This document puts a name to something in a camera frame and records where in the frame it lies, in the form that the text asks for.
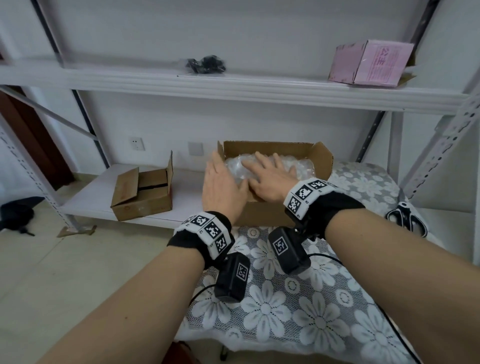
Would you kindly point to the white blank wall plate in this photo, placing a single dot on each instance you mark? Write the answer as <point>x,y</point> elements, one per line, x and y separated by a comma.
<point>195,149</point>

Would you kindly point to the small brown cardboard box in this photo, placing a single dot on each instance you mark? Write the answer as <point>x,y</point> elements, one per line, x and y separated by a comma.
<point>138,206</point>

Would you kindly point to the white wall socket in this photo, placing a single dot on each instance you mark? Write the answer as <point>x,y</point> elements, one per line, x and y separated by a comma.
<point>137,144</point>

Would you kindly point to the white metal shelving rack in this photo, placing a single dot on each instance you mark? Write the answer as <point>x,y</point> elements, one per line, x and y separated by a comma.
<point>225,84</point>
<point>450,228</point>

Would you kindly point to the white floral lace tablecloth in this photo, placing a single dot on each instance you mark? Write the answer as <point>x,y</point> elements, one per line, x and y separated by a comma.
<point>262,311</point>

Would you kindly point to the clear bubble wrap heap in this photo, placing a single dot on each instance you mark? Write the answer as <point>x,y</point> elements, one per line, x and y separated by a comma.
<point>245,174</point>

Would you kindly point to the pink box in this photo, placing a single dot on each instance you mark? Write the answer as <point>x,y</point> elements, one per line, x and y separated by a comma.
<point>382,62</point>

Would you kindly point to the person's left hand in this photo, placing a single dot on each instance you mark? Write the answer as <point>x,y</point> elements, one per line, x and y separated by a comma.
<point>223,195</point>

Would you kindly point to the black wristband with markers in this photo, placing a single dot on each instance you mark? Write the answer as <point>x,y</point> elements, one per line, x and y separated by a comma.
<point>337,210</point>
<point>187,242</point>

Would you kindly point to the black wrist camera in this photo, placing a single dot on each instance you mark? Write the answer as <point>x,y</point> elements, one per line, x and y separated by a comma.
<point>288,251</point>
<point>230,279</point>

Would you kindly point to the black bag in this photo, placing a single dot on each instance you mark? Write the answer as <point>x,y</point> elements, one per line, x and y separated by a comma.
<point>15,217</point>

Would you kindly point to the person's left forearm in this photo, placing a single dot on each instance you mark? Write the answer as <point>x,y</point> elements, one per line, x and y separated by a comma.
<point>123,315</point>

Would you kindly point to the person's right forearm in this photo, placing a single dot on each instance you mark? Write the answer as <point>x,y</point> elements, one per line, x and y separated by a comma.
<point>408,277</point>

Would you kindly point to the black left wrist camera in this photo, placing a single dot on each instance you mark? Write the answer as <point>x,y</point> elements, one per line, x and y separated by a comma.
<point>230,279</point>

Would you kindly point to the brown wooden door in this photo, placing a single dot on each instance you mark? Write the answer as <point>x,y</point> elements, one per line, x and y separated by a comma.
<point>33,150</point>

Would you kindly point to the orange trousers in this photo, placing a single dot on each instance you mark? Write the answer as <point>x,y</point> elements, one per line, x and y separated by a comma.
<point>176,356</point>

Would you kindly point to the person's right hand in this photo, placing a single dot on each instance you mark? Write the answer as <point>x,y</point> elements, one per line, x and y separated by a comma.
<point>275,182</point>

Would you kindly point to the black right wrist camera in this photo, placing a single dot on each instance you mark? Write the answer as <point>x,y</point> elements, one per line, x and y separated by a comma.
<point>288,251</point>

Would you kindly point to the large-bubble clear bubble wrap sheet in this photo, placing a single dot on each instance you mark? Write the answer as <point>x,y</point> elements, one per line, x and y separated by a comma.
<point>230,167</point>

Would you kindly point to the black right wristband with markers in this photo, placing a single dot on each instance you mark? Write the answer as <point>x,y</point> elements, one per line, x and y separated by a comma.
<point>337,210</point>

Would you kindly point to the black crumpled plastic bundle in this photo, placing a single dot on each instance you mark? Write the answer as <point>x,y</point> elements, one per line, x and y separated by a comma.
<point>206,64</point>

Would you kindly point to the black left wristband with markers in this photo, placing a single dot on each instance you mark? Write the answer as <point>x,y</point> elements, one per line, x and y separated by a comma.
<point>187,242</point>

